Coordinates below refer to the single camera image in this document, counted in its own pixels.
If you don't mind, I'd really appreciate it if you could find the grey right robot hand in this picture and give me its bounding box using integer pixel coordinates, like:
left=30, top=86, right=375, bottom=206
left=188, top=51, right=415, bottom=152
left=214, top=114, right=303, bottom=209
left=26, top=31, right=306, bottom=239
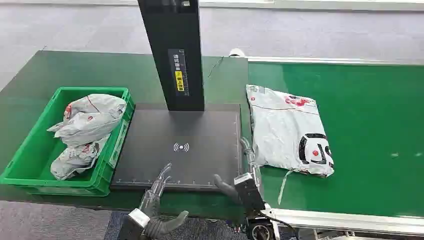
left=213, top=137, right=267, bottom=217

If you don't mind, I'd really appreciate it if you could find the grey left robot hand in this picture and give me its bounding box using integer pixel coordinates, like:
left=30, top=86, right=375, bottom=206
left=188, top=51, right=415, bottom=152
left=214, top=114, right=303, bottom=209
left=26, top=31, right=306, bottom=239
left=117, top=162, right=190, bottom=240

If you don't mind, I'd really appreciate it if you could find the pale plastic strip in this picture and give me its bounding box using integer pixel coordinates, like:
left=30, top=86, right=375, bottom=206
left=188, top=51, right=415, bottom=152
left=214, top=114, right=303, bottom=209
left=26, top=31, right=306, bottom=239
left=277, top=170, right=294, bottom=206

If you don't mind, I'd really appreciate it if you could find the pale crate label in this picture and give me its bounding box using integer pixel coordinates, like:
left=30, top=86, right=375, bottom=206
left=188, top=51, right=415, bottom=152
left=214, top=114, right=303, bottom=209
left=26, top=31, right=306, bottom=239
left=108, top=118, right=130, bottom=169

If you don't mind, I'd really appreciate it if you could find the flat grey parcel bag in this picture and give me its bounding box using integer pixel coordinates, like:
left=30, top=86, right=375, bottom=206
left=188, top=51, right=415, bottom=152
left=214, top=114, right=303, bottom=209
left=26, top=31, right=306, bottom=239
left=245, top=84, right=335, bottom=179

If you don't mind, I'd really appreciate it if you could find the small crumpled grey parcel bag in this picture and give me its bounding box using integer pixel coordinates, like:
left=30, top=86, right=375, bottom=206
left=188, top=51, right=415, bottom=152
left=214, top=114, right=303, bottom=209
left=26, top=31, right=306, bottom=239
left=50, top=134, right=112, bottom=181

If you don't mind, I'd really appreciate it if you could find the large crumpled grey parcel bag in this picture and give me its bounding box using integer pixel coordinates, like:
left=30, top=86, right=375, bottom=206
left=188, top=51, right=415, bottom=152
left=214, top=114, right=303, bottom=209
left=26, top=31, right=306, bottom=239
left=46, top=93, right=128, bottom=149

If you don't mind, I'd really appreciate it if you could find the green plastic crate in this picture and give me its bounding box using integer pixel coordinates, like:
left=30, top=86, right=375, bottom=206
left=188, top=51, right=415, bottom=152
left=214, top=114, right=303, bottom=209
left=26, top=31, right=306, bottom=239
left=0, top=86, right=136, bottom=198

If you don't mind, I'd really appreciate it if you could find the black and yellow column label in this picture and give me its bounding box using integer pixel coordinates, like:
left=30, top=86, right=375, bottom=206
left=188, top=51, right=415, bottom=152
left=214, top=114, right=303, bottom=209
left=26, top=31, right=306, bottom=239
left=167, top=48, right=190, bottom=97

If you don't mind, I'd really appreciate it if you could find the green conveyor belt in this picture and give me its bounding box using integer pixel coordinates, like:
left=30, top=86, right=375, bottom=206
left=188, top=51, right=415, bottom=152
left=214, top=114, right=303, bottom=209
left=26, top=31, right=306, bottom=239
left=247, top=61, right=424, bottom=219

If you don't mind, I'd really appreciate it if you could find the black scanner column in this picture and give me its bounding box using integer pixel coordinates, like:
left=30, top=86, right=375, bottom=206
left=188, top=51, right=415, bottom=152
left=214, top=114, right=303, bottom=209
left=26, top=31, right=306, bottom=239
left=137, top=0, right=206, bottom=112

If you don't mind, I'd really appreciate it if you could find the black scanner base plate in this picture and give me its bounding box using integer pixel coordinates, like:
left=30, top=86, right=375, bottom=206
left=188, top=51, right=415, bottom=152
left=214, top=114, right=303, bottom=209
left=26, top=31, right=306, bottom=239
left=109, top=103, right=244, bottom=193

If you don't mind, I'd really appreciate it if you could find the aluminium conveyor rail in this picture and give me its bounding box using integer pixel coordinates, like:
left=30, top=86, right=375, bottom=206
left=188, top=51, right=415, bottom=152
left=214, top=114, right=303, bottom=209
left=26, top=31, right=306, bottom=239
left=247, top=56, right=424, bottom=66
left=264, top=207, right=424, bottom=238

